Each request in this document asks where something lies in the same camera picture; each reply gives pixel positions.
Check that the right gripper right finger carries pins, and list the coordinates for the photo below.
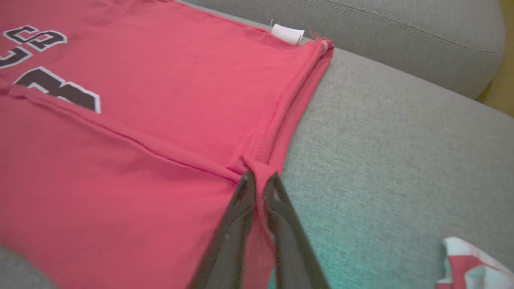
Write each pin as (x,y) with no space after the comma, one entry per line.
(289,249)

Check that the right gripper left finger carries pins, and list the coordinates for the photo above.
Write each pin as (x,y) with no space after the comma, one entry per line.
(233,241)

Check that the red jersey with black print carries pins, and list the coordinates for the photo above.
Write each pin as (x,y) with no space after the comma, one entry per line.
(160,100)

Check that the red shorts with white stripes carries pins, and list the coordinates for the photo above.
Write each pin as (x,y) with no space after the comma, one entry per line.
(466,269)

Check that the large grey sofa seat cushion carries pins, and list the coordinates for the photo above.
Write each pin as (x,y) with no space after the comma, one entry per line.
(381,160)

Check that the yellow sofa backrest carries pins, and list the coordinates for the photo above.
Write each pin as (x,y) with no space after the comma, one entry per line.
(502,92)

